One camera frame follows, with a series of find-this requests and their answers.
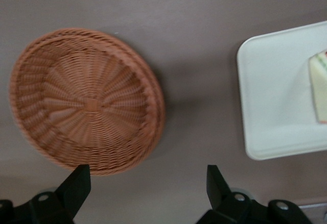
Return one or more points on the triangle sandwich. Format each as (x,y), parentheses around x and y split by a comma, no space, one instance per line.
(319,88)

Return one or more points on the cream plastic tray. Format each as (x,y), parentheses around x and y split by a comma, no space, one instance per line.
(268,94)

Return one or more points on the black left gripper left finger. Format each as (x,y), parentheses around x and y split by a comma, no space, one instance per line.
(69,193)

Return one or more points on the brown round wicker basket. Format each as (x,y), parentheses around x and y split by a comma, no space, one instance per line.
(89,106)

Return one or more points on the clear acrylic bottle rack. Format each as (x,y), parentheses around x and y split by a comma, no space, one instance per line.
(316,204)

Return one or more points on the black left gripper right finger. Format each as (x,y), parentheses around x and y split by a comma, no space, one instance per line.
(222,203)

